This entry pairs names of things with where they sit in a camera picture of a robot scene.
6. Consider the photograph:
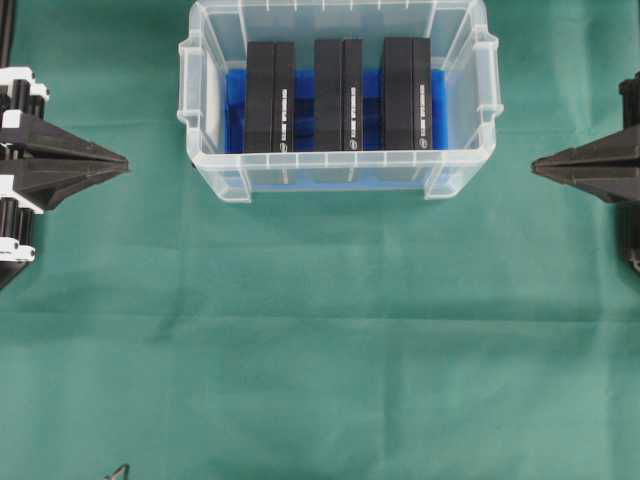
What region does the blue foam liner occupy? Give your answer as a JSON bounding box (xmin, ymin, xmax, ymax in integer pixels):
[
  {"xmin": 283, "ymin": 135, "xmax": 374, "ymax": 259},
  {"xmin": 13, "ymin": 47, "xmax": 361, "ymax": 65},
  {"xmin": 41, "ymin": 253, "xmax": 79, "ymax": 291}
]
[{"xmin": 225, "ymin": 69, "xmax": 448, "ymax": 191}]

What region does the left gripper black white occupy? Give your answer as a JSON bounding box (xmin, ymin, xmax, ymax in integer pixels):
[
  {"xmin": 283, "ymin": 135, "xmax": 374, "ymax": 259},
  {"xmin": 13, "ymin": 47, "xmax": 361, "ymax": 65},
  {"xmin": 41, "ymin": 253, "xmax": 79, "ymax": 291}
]
[{"xmin": 1, "ymin": 66, "xmax": 129, "ymax": 262}]

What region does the clear plastic storage case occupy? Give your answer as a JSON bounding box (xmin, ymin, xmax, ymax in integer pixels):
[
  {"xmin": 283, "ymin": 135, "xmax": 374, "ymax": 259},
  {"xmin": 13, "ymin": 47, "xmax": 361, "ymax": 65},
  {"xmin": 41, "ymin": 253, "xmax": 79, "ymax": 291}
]
[{"xmin": 177, "ymin": 1, "xmax": 503, "ymax": 203}]

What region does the green table cloth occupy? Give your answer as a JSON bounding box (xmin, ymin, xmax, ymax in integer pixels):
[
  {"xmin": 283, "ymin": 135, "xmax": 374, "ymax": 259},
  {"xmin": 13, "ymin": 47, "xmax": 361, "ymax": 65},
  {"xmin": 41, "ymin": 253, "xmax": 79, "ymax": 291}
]
[{"xmin": 1, "ymin": 1, "xmax": 639, "ymax": 479}]

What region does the black camera box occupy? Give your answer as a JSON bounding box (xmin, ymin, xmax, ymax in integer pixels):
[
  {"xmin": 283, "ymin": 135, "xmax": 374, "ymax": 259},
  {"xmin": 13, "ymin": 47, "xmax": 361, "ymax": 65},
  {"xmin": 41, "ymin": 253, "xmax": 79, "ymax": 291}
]
[
  {"xmin": 314, "ymin": 39, "xmax": 364, "ymax": 152},
  {"xmin": 244, "ymin": 41, "xmax": 295, "ymax": 153},
  {"xmin": 381, "ymin": 37, "xmax": 433, "ymax": 150}
]

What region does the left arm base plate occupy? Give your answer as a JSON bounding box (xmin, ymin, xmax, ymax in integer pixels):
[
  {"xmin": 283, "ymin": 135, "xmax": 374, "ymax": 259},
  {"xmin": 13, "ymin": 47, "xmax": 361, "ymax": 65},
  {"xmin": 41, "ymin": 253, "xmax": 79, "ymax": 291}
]
[{"xmin": 0, "ymin": 261, "xmax": 27, "ymax": 289}]

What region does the black frame rail left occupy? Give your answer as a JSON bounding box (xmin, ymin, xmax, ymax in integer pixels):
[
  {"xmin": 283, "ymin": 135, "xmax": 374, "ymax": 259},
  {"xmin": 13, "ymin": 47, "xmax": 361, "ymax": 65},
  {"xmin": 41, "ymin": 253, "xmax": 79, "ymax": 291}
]
[{"xmin": 0, "ymin": 0, "xmax": 17, "ymax": 68}]

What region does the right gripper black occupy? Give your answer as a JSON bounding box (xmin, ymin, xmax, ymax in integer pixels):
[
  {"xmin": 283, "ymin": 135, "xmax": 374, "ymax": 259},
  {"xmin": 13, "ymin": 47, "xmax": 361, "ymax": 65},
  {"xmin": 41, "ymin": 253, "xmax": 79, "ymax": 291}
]
[{"xmin": 531, "ymin": 72, "xmax": 640, "ymax": 274}]

